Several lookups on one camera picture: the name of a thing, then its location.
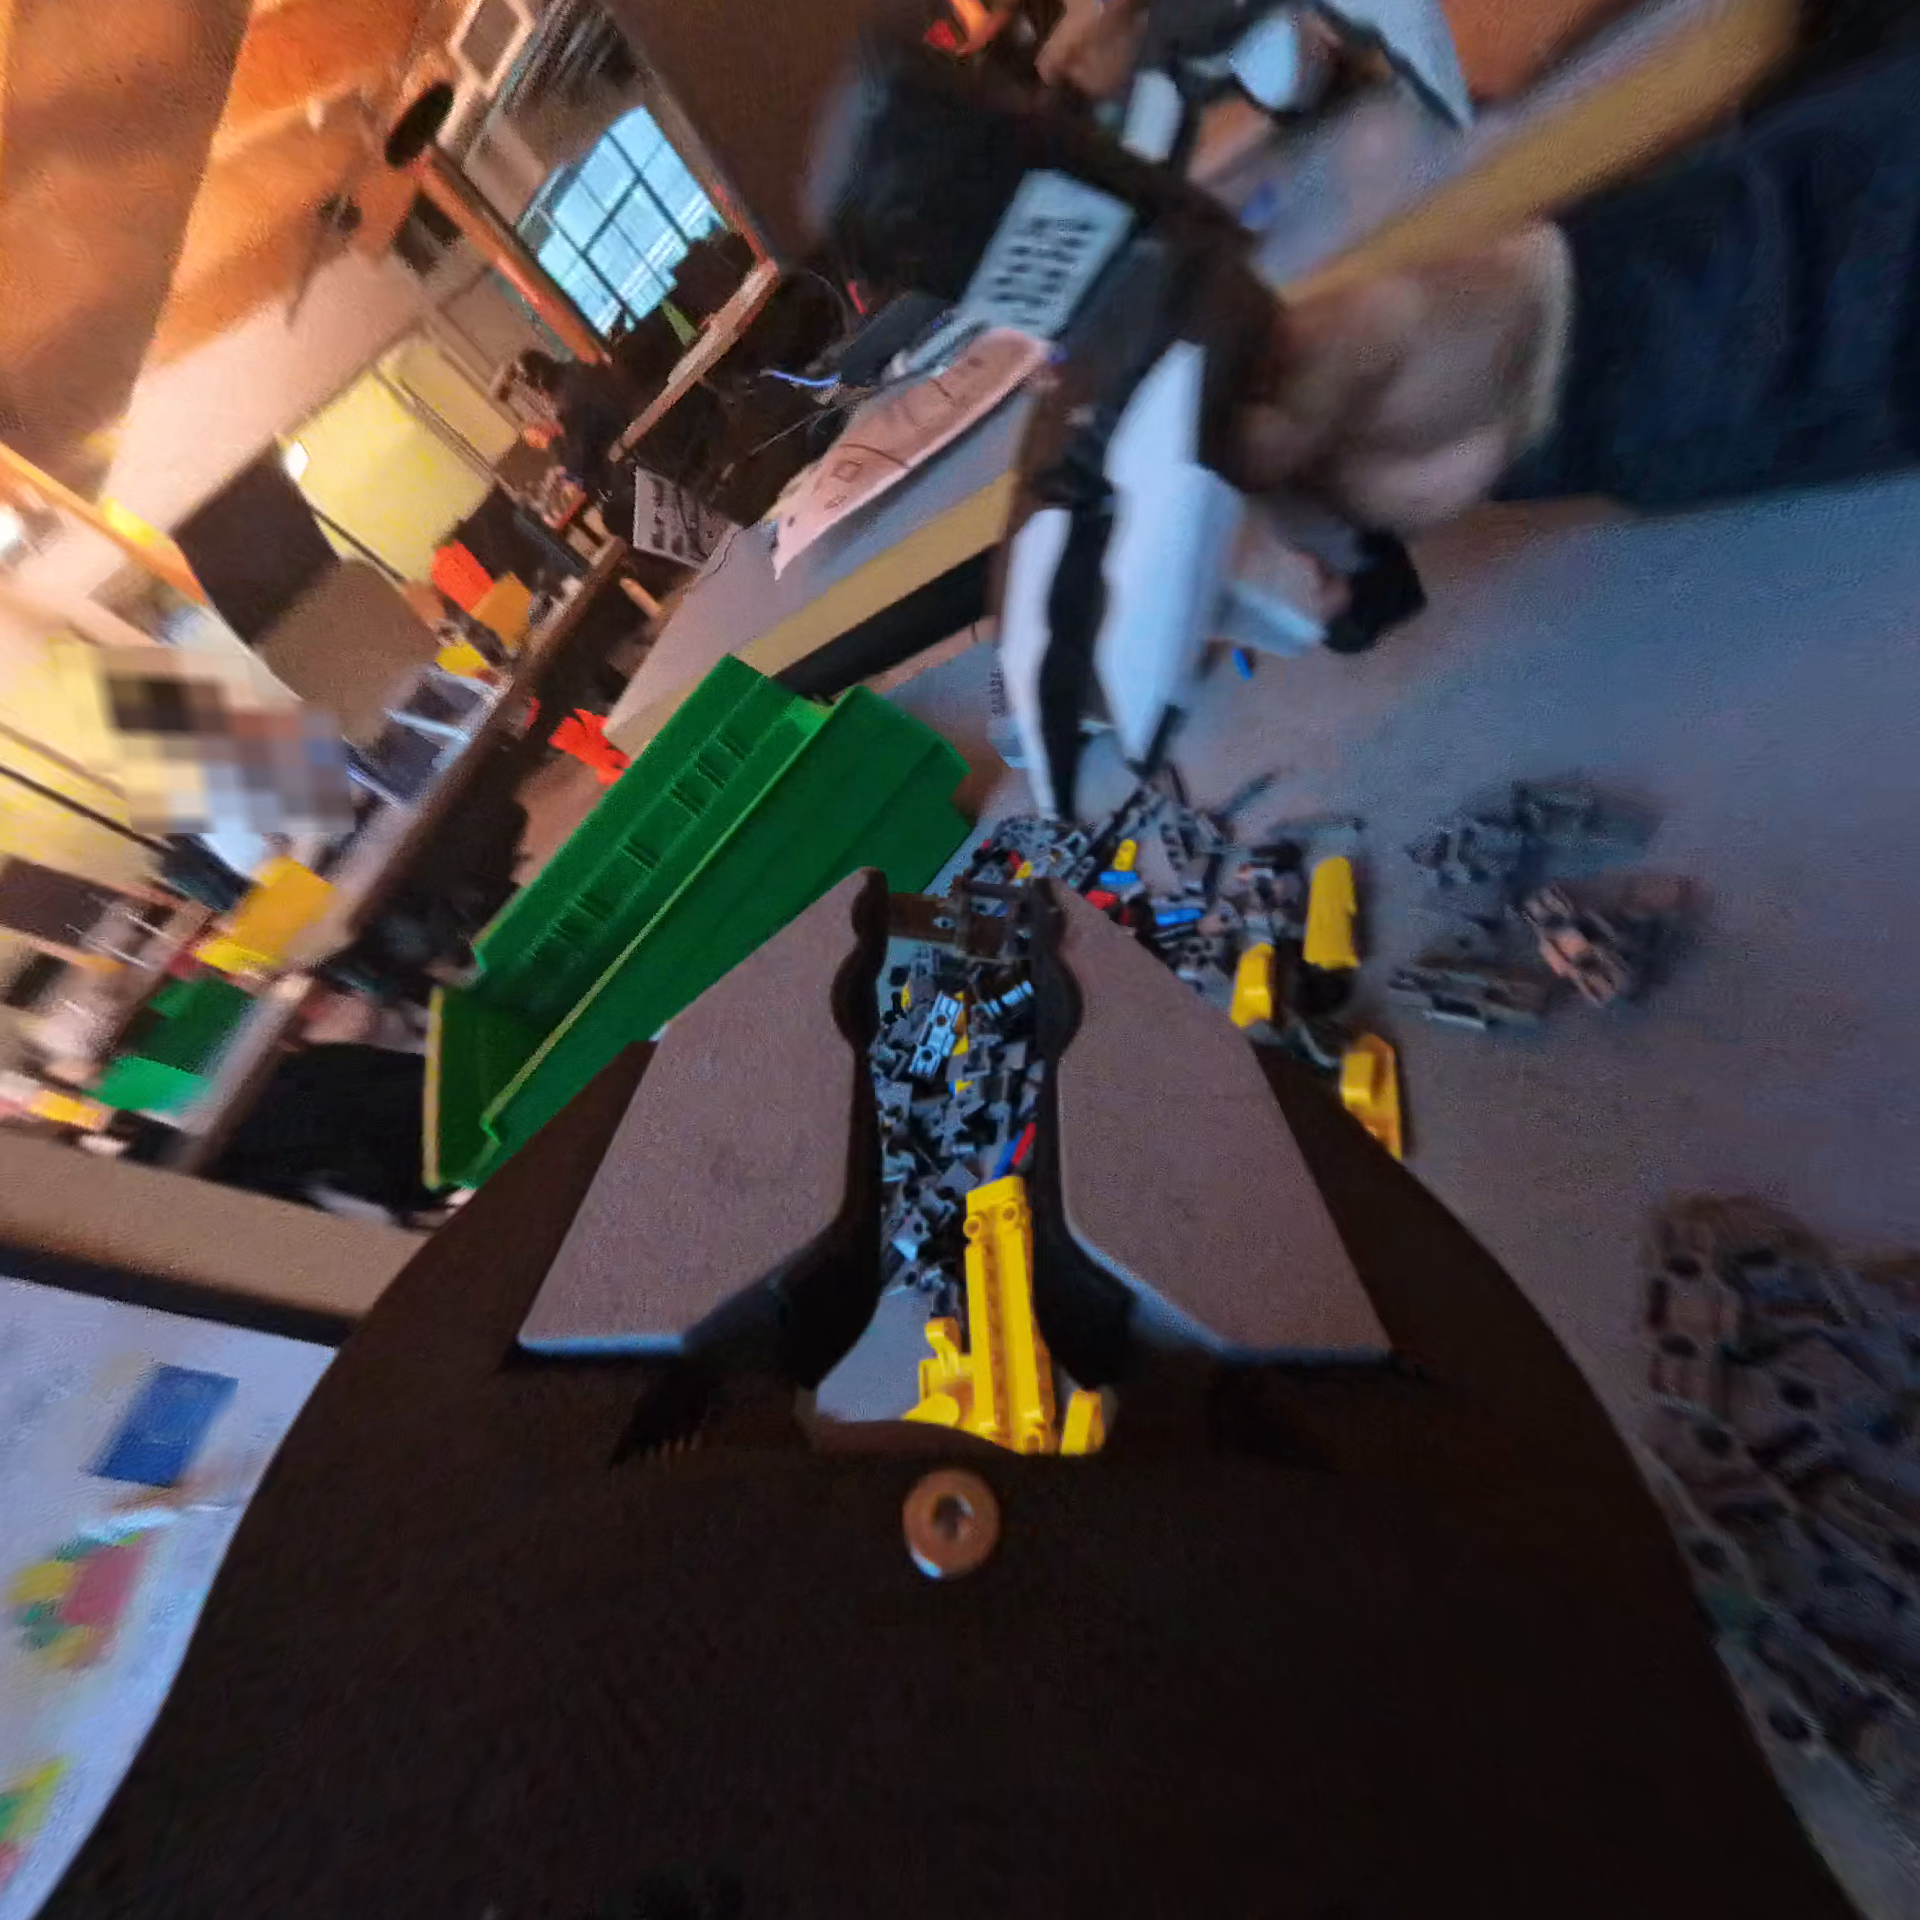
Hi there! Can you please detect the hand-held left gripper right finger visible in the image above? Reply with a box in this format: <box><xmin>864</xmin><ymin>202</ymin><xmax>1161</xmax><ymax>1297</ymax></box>
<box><xmin>1039</xmin><ymin>883</ymin><xmax>1401</xmax><ymax>1369</ymax></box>

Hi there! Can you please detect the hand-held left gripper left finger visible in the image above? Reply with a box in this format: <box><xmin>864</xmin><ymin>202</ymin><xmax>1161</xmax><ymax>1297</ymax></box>
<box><xmin>517</xmin><ymin>877</ymin><xmax>897</xmax><ymax>1358</ymax></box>

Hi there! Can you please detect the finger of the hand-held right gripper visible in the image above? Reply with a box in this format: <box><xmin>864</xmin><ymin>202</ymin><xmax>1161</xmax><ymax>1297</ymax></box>
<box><xmin>990</xmin><ymin>497</ymin><xmax>1118</xmax><ymax>818</ymax></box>
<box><xmin>1096</xmin><ymin>346</ymin><xmax>1251</xmax><ymax>777</ymax></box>

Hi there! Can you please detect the pile of grey brick parts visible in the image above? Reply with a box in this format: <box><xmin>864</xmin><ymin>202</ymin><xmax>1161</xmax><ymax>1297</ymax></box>
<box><xmin>864</xmin><ymin>774</ymin><xmax>1389</xmax><ymax>1322</ymax></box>

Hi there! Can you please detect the yellow brick beam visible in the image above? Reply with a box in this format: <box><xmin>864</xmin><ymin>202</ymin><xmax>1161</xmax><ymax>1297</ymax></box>
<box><xmin>1300</xmin><ymin>857</ymin><xmax>1369</xmax><ymax>979</ymax></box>

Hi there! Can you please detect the person's right forearm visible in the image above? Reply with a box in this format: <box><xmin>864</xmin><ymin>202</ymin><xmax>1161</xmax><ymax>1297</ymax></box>
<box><xmin>1500</xmin><ymin>47</ymin><xmax>1920</xmax><ymax>512</ymax></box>

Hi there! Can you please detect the grey desk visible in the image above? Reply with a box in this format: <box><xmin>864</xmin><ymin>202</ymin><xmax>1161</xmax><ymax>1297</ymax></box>
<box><xmin>600</xmin><ymin>450</ymin><xmax>1920</xmax><ymax>1920</ymax></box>

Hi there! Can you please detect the person's right hand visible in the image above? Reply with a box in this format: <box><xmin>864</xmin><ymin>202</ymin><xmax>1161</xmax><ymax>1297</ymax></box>
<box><xmin>1224</xmin><ymin>227</ymin><xmax>1581</xmax><ymax>549</ymax></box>

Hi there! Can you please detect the yellow pointed brick piece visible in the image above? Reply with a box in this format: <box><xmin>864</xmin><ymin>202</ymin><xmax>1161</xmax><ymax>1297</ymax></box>
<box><xmin>1332</xmin><ymin>1030</ymin><xmax>1413</xmax><ymax>1165</ymax></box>

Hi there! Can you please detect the green plastic bin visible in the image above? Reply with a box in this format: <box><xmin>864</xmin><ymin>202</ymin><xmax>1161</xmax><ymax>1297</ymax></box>
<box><xmin>421</xmin><ymin>654</ymin><xmax>981</xmax><ymax>1195</ymax></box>

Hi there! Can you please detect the wooden edged background table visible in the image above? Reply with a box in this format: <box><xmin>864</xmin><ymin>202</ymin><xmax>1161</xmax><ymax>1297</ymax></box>
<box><xmin>600</xmin><ymin>0</ymin><xmax>1803</xmax><ymax>752</ymax></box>

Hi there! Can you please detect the wooden document stand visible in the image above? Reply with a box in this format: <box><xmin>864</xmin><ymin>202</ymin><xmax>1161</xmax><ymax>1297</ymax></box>
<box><xmin>0</xmin><ymin>1127</ymin><xmax>438</xmax><ymax>1920</ymax></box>

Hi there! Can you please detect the printed instruction sheet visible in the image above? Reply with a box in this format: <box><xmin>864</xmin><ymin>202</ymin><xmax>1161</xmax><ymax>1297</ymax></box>
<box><xmin>0</xmin><ymin>1277</ymin><xmax>339</xmax><ymax>1920</ymax></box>

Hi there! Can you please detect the heap of black track links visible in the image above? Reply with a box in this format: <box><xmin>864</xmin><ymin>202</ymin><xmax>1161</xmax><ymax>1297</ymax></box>
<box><xmin>1637</xmin><ymin>1195</ymin><xmax>1920</xmax><ymax>1839</ymax></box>

